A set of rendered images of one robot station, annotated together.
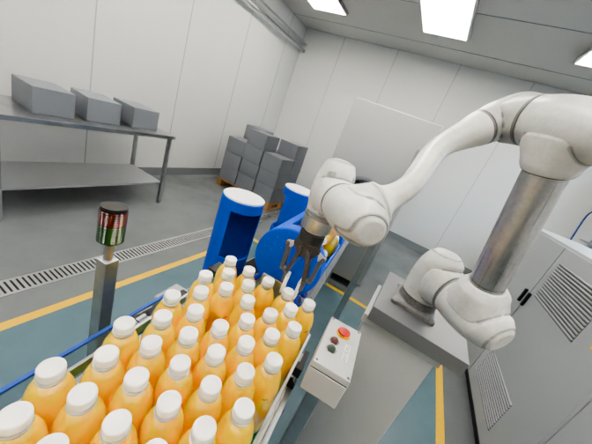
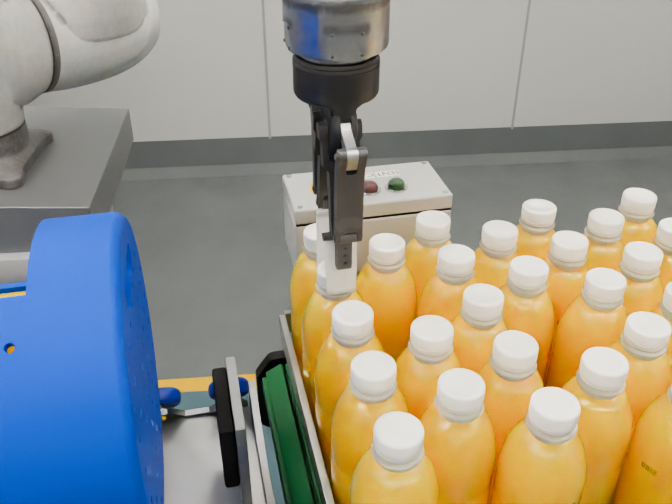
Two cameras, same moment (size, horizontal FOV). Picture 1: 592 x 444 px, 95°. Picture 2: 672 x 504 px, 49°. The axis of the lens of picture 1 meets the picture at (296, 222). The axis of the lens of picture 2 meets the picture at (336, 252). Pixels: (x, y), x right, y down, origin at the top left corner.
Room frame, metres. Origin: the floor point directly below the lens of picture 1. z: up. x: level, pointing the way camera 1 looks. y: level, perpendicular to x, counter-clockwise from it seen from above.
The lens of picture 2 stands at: (1.02, 0.49, 1.53)
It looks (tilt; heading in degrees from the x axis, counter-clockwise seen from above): 33 degrees down; 243
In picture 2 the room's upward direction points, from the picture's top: straight up
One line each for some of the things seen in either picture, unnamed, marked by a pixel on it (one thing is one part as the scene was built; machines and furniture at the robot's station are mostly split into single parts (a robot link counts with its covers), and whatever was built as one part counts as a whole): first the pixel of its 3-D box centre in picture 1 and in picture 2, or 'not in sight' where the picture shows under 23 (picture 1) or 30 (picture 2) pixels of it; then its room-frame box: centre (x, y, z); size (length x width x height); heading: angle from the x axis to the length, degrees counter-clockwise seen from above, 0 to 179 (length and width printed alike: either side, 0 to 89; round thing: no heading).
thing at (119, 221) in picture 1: (113, 216); not in sight; (0.60, 0.44, 1.23); 0.06 x 0.06 x 0.04
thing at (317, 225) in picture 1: (317, 221); (336, 18); (0.74, -0.06, 1.37); 0.09 x 0.09 x 0.06
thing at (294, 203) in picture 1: (284, 231); not in sight; (2.46, 0.07, 0.59); 0.28 x 0.28 x 0.88
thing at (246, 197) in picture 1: (244, 196); not in sight; (1.70, 0.38, 1.03); 0.28 x 0.28 x 0.01
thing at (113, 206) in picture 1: (111, 233); not in sight; (0.60, 0.44, 1.18); 0.06 x 0.06 x 0.16
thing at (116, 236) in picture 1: (111, 231); not in sight; (0.60, 0.44, 1.18); 0.06 x 0.06 x 0.05
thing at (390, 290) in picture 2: (279, 336); (383, 326); (0.67, -0.08, 1.00); 0.07 x 0.07 x 0.19
